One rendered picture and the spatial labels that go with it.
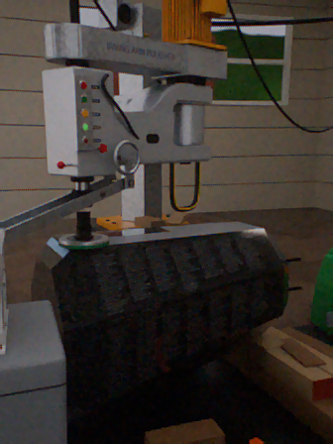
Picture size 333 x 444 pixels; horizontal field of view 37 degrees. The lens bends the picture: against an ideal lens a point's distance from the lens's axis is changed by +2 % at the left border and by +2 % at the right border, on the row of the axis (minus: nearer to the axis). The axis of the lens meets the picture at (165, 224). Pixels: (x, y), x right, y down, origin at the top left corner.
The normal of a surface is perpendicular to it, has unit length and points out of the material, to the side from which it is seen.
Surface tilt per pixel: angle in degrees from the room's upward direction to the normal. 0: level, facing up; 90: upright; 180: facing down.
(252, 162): 90
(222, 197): 90
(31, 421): 90
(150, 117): 90
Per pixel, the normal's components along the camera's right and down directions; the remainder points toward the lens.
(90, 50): 0.72, 0.12
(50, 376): 0.30, 0.16
